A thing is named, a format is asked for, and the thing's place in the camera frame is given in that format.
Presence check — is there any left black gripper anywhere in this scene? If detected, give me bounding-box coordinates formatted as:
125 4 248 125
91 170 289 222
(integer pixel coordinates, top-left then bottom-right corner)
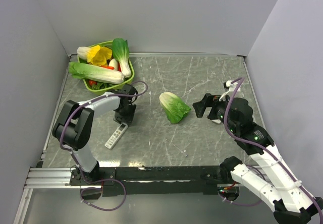
114 102 136 126

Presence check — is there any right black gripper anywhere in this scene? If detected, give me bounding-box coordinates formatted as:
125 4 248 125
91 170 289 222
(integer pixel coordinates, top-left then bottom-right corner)
192 93 238 133

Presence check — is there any long white remote control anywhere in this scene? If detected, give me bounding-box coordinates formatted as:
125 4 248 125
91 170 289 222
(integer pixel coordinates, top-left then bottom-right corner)
104 123 128 150

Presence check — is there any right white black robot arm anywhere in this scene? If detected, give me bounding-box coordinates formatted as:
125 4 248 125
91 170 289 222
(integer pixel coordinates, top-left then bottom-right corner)
193 93 322 223

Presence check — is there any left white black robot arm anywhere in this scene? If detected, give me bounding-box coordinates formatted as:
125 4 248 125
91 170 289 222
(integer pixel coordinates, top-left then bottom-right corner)
52 84 138 185

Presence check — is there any green napa cabbage half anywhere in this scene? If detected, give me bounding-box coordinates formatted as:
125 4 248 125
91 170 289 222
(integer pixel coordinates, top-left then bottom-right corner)
159 92 191 124

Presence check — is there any green plastic basket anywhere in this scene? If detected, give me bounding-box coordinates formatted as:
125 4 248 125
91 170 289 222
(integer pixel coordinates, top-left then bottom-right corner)
69 38 135 95

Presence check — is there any red chili pepper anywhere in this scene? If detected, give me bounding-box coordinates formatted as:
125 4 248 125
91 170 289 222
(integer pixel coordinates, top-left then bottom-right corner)
100 66 115 70

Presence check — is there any white radish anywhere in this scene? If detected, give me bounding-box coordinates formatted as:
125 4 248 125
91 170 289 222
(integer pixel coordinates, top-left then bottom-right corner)
108 59 119 71

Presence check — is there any long green white cabbage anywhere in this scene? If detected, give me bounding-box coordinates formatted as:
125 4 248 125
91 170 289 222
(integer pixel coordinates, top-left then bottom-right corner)
69 62 125 84

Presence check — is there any yellow leafed cabbage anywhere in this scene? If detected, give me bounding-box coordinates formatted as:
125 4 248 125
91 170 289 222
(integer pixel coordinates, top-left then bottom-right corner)
77 45 113 66

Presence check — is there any green white bok choy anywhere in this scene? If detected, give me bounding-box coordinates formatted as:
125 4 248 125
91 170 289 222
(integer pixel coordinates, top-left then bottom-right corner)
112 38 132 78

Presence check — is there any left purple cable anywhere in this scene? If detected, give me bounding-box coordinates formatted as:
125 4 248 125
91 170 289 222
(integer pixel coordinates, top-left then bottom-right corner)
59 80 149 211

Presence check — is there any purple cable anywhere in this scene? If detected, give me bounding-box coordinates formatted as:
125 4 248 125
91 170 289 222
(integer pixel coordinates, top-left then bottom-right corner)
218 77 323 217
59 80 149 211

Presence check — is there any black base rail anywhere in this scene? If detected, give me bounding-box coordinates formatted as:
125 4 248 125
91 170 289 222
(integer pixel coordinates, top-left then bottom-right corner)
70 165 234 197

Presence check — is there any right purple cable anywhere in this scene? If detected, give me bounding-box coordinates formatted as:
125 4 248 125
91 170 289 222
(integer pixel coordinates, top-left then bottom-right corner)
218 77 323 217

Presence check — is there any aluminium frame rail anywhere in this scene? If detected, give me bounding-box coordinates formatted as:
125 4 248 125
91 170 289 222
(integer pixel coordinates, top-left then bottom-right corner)
24 168 75 189

